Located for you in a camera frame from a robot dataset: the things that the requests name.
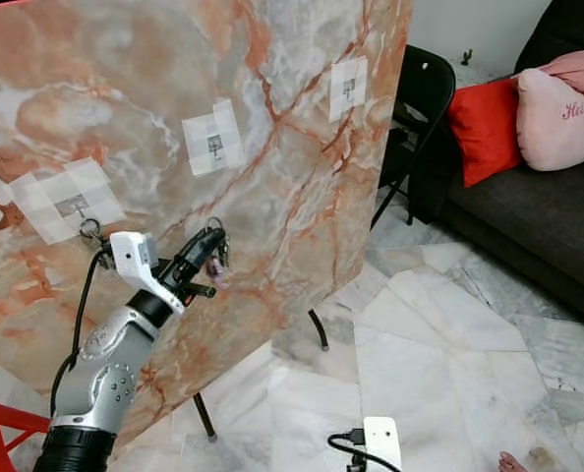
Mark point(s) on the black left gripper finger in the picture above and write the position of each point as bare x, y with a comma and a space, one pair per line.
202, 262
200, 242

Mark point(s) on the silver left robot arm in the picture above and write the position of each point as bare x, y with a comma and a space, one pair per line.
105, 383

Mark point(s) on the metal hook on stepped tape patch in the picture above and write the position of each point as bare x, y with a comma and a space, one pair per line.
215, 138

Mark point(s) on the metal hook on wide tape patch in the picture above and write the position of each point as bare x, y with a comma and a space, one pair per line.
71, 202

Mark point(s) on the metal hook on narrow tape patch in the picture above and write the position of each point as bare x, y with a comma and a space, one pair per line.
349, 87

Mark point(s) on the dark key bunch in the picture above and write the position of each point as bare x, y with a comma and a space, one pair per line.
90, 229

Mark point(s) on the black metal table leg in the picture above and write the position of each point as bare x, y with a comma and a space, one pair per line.
320, 329
205, 418

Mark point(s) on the black folding chair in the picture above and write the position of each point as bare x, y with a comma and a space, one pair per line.
415, 108

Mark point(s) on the red cushion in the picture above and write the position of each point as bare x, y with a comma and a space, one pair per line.
487, 128

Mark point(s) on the dark grey sofa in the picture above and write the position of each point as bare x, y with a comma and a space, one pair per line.
528, 236

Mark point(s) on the pink cushion with script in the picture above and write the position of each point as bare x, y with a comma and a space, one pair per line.
562, 118

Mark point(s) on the plain pink cushion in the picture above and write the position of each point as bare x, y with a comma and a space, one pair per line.
582, 74

